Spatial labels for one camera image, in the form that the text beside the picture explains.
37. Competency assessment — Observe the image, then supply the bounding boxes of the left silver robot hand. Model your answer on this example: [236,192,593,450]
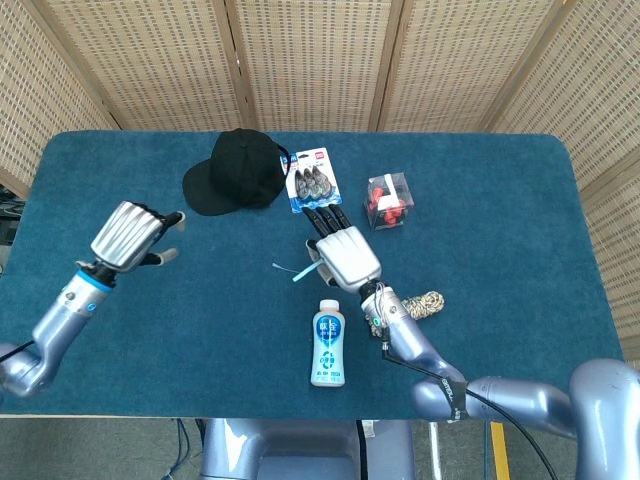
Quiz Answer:
[89,201,187,274]

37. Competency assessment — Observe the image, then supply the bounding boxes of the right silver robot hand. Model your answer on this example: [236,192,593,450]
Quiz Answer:
[301,203,384,295]

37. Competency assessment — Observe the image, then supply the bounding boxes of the clear box red black parts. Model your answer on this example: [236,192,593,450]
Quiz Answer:
[363,171,414,234]

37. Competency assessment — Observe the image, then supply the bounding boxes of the correction tape blister pack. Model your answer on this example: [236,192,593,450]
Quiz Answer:
[279,146,345,215]

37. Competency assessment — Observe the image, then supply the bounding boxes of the white yogurt drink bottle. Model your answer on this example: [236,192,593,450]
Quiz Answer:
[310,298,351,389]

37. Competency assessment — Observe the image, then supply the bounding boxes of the blue felt table cover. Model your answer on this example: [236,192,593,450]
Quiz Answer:
[0,130,624,419]

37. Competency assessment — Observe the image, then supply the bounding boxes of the black baseball cap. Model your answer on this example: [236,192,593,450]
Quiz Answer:
[181,128,290,217]

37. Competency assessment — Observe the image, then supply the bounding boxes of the blue-grey robot torso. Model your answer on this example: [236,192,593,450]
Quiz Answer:
[199,418,416,480]

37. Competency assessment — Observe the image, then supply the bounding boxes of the woven rattan folding screen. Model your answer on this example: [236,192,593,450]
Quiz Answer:
[0,0,640,364]

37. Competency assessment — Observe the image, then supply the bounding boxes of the beige braided rope bundle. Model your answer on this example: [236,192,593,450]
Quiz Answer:
[399,289,446,321]

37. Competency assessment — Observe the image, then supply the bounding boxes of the dark cable clutter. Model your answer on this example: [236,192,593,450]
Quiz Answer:
[0,185,24,247]

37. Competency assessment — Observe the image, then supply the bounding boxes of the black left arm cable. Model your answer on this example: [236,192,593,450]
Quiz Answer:
[0,340,37,362]

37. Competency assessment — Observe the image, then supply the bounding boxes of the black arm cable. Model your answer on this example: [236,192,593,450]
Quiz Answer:
[372,282,557,480]
[0,340,37,362]

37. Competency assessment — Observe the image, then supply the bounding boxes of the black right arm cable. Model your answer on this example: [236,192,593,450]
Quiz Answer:
[372,282,557,480]

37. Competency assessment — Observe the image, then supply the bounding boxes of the blue floor cable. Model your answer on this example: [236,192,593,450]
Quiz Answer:
[166,418,194,480]

